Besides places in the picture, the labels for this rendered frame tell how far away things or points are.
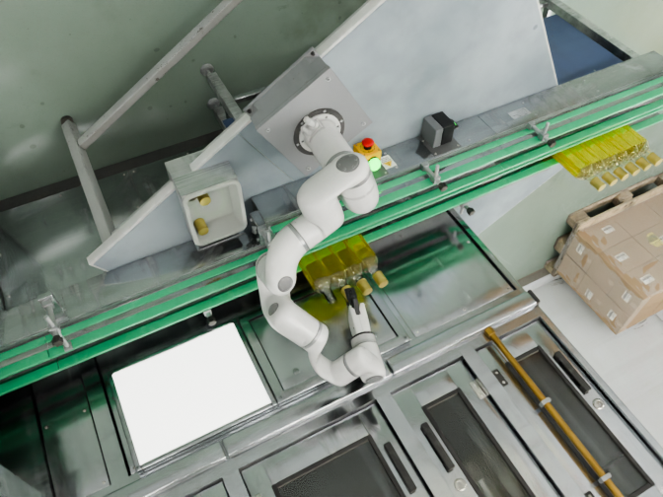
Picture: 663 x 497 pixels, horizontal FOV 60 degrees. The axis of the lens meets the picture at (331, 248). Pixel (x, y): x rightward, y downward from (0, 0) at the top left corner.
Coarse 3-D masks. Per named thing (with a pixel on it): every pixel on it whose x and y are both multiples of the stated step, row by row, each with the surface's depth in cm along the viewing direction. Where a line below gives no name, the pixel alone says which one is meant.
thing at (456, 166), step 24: (624, 96) 221; (648, 96) 221; (552, 120) 212; (576, 120) 212; (504, 144) 204; (528, 144) 204; (432, 168) 197; (456, 168) 197; (384, 192) 190; (408, 192) 189
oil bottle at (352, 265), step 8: (344, 240) 192; (336, 248) 189; (344, 248) 189; (344, 256) 187; (352, 256) 187; (344, 264) 185; (352, 264) 185; (360, 264) 185; (352, 272) 184; (360, 272) 185
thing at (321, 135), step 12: (312, 120) 156; (324, 120) 159; (336, 120) 162; (300, 132) 160; (312, 132) 158; (324, 132) 156; (336, 132) 157; (312, 144) 158; (324, 144) 154; (336, 144) 153; (324, 156) 153
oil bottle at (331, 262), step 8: (328, 248) 189; (320, 256) 187; (328, 256) 187; (336, 256) 187; (328, 264) 185; (336, 264) 185; (328, 272) 184; (336, 272) 183; (344, 272) 183; (336, 280) 182
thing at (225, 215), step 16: (208, 192) 173; (224, 192) 177; (240, 192) 169; (192, 208) 175; (208, 208) 178; (224, 208) 182; (240, 208) 176; (192, 224) 170; (208, 224) 182; (224, 224) 182; (240, 224) 182; (208, 240) 179
